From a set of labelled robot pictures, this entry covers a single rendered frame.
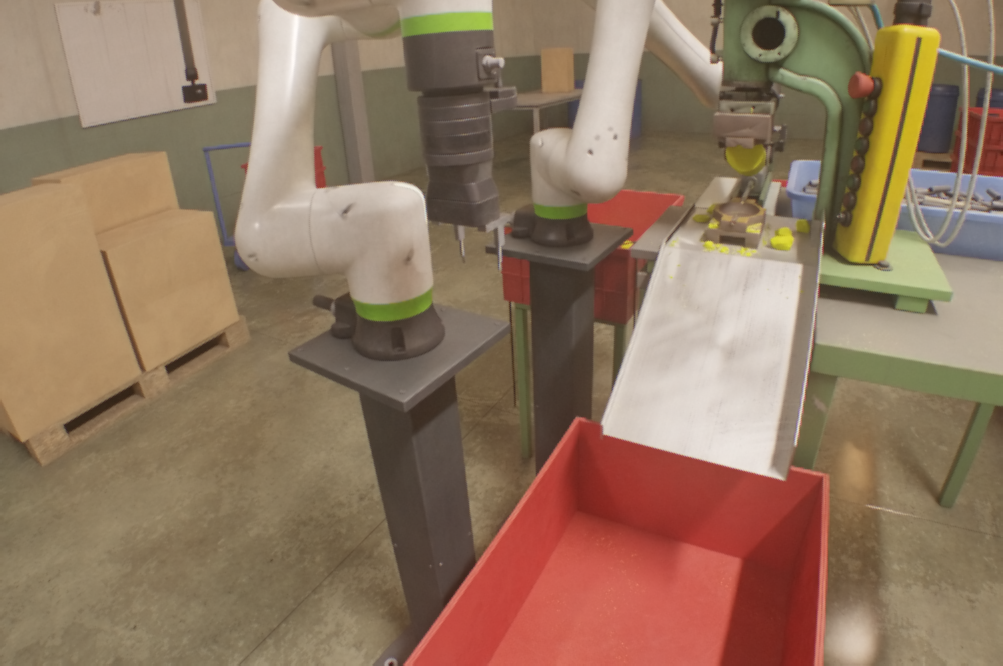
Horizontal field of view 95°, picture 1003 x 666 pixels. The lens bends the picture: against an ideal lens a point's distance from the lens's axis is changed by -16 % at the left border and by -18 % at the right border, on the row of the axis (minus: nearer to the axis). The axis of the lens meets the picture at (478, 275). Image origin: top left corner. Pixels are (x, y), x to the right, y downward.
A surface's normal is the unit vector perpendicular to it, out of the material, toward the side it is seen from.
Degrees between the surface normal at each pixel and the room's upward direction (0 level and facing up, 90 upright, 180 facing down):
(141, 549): 0
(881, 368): 90
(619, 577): 0
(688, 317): 30
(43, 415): 90
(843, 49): 90
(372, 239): 89
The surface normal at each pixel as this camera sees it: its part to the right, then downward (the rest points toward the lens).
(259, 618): -0.07, -0.92
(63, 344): 0.88, 0.11
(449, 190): -0.59, 0.29
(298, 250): 0.00, 0.47
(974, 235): -0.51, 0.51
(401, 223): 0.51, 0.27
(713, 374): -0.33, -0.62
